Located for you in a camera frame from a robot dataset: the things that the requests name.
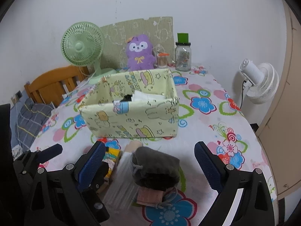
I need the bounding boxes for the white plastic bag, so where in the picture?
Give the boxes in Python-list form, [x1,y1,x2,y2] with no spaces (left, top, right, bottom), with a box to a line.
[104,153,140,209]

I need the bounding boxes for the printed yellow fabric storage box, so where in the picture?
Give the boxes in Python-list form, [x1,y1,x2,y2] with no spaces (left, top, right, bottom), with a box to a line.
[78,68,179,139]

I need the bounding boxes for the green fan white cable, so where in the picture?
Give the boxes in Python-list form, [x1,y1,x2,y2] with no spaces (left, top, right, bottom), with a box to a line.
[62,73,96,98]

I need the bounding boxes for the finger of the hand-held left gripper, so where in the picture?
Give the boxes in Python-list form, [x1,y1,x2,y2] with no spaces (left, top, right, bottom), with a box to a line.
[14,144,63,177]
[82,162,110,222]

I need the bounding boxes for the purple plush toy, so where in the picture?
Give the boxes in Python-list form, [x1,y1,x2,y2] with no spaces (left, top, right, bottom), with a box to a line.
[126,34,157,71]

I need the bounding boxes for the pink packet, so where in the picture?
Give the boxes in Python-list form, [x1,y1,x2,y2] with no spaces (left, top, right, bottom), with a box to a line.
[137,188,165,208]

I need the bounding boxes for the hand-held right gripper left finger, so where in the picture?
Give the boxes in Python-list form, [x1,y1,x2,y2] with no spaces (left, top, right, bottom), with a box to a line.
[24,141,106,226]

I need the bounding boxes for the glass jar with green lid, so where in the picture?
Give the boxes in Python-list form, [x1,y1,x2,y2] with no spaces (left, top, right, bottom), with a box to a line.
[169,32,192,71]

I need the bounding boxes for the beige printed board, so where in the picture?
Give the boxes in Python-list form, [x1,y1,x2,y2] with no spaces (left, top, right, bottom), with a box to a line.
[100,16,173,70]

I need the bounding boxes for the white paper item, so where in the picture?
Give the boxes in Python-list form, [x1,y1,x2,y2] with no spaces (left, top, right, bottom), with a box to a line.
[132,90,165,102]

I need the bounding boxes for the white fan black cable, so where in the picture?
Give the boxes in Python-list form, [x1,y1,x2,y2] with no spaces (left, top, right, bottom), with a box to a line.
[240,80,247,110]

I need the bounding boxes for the green desk fan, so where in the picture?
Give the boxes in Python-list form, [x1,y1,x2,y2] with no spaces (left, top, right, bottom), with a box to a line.
[61,22,117,84]

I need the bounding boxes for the cotton swab container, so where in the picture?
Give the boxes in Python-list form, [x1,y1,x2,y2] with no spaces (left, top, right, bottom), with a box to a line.
[157,53,168,69]

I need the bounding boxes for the colourful tissue packet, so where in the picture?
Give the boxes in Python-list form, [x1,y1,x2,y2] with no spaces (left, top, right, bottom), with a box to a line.
[103,146,123,180]

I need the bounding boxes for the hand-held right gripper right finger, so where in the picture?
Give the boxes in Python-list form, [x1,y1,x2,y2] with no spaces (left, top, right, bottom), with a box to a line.
[194,141,276,226]

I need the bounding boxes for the blue plaid blanket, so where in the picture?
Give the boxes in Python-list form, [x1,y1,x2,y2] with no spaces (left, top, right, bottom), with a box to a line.
[11,98,54,153]

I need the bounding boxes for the beige wardrobe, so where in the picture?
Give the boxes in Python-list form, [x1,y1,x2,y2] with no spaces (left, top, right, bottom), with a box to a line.
[255,2,301,200]

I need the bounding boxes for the grey drawstring pouch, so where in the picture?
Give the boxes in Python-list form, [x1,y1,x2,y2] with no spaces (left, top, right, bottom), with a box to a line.
[131,147,181,209]

